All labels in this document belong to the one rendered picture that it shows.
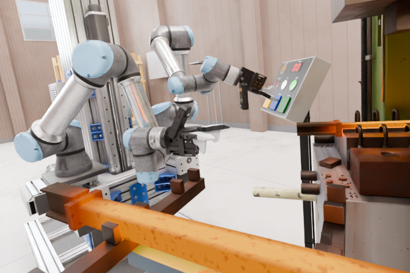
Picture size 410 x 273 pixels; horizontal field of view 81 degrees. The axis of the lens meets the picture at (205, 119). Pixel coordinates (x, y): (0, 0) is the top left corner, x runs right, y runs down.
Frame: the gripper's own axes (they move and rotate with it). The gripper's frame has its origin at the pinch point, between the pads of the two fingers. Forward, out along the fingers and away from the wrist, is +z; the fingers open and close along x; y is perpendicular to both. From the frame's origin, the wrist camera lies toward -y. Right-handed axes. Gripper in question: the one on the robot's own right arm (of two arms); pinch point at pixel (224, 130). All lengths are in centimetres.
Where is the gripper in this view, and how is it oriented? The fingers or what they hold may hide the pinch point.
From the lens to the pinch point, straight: 72.3
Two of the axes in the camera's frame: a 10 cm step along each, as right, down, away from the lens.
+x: -3.5, 1.9, -9.2
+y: 1.1, 9.8, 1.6
